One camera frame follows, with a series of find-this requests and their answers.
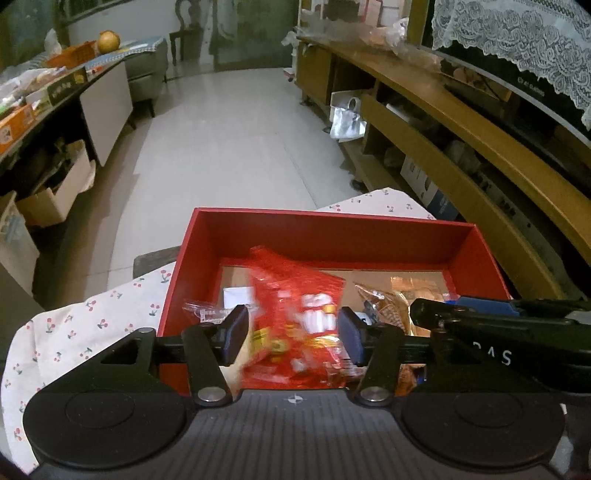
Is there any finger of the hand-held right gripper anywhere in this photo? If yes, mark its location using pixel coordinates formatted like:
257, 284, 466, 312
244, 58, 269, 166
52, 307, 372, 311
410, 298, 591, 331
445, 296, 591, 318

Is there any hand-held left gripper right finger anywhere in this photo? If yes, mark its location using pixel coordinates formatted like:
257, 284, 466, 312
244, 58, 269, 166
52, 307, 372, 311
338, 308, 437, 408

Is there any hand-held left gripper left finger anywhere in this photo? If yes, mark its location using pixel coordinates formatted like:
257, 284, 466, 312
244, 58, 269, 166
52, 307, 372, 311
83, 305, 251, 408

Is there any red snack packet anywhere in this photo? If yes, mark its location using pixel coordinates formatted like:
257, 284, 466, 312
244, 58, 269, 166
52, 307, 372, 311
240, 247, 365, 391

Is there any red cardboard box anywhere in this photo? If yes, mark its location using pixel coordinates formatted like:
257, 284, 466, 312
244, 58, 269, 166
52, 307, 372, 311
157, 208, 512, 398

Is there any white pink label packet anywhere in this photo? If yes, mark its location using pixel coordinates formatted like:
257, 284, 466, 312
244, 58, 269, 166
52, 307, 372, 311
223, 286, 256, 306

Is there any white and blue box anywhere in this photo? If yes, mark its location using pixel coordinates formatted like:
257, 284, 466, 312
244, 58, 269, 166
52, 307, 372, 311
399, 154, 459, 221

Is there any cherry print tablecloth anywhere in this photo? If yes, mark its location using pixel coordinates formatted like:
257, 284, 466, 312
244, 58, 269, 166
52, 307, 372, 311
0, 187, 437, 476

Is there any silver plastic bag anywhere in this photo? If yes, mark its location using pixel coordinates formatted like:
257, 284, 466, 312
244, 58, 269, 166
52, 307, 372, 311
329, 90, 368, 142

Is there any black television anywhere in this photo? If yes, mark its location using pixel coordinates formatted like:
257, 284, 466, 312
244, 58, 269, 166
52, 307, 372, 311
416, 44, 591, 155

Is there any open cardboard box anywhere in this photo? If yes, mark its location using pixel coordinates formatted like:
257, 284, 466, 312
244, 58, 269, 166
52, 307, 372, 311
16, 141, 96, 228

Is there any white storage box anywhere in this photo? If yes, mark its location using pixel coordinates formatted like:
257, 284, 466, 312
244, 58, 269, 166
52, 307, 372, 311
0, 191, 40, 297

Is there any white cabinet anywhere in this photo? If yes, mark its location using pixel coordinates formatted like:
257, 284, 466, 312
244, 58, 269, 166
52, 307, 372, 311
78, 60, 136, 168

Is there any white lace cloth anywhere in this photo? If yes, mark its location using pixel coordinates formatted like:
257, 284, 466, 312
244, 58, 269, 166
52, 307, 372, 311
431, 0, 591, 131

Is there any pile of clear plastic bags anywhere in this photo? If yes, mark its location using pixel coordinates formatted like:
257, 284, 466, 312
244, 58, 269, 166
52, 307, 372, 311
295, 9, 445, 65

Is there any dark wooden chair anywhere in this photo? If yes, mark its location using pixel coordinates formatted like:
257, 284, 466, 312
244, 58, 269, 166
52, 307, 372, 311
168, 0, 205, 66

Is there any black labelled box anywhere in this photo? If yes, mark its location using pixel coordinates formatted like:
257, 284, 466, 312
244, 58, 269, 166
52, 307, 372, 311
46, 69, 89, 105

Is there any orange carton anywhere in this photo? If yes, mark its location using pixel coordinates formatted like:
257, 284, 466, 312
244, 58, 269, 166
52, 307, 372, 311
0, 104, 38, 156

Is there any yellow pomelo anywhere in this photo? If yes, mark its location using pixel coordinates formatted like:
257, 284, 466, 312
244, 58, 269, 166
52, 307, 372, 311
97, 30, 122, 54

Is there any orange plastic basket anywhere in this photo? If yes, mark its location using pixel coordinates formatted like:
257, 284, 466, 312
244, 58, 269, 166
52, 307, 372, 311
45, 41, 99, 68

